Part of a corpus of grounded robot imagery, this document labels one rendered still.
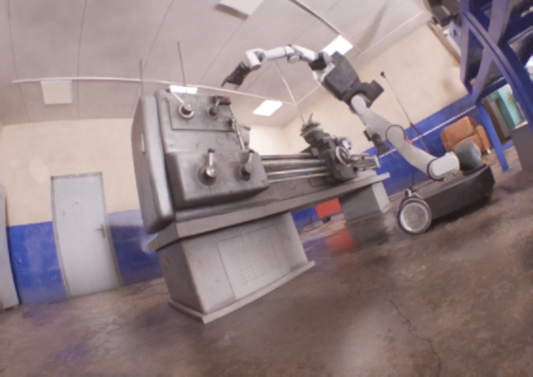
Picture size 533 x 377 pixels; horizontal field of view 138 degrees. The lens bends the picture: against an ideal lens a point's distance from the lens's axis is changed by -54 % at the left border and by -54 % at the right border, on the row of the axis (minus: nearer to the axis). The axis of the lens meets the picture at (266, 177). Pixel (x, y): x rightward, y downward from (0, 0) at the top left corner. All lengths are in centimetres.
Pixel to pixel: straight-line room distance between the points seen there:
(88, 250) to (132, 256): 83
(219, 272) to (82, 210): 359
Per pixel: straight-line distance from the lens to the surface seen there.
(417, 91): 590
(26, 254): 463
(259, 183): 121
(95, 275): 425
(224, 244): 110
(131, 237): 432
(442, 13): 132
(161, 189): 110
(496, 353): 46
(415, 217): 130
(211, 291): 107
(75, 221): 437
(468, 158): 151
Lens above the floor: 33
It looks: 13 degrees up
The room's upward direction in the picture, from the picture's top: 19 degrees counter-clockwise
